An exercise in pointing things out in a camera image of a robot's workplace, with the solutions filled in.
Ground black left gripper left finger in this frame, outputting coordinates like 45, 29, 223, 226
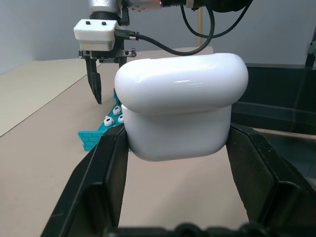
43, 125, 129, 237

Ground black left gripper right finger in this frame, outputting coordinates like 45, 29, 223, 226
226, 122, 316, 230

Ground white earbuds charging case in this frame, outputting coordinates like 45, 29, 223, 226
114, 52, 249, 162

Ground black plastic bin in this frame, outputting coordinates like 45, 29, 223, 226
231, 63, 316, 136

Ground teal brick-pattern tray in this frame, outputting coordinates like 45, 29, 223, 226
78, 87, 129, 152

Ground light wooden stick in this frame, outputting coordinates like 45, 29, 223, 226
197, 11, 204, 48

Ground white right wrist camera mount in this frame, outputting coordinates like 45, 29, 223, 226
73, 19, 118, 52

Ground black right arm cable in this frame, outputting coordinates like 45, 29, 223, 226
115, 0, 255, 56

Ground dark post with green part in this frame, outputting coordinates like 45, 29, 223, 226
306, 29, 316, 68

